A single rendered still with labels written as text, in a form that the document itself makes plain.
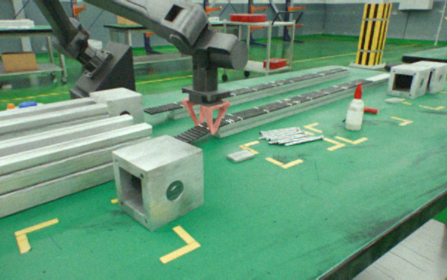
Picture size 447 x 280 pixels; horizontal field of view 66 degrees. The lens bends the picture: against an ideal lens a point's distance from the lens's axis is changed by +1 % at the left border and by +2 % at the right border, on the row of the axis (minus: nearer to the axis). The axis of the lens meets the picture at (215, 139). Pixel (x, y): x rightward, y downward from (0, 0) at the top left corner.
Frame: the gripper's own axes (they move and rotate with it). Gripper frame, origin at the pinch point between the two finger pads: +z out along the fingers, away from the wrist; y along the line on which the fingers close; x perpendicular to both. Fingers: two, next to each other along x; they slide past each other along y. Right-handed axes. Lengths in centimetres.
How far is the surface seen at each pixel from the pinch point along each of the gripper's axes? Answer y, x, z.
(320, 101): 1.1, 46.0, 1.9
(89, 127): -2.2, -26.2, -5.4
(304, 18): -691, 1020, 12
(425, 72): 18, 81, -5
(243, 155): 13.9, -1.4, 2.1
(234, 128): 1.5, 8.0, 1.8
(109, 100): -14.1, -16.8, -6.6
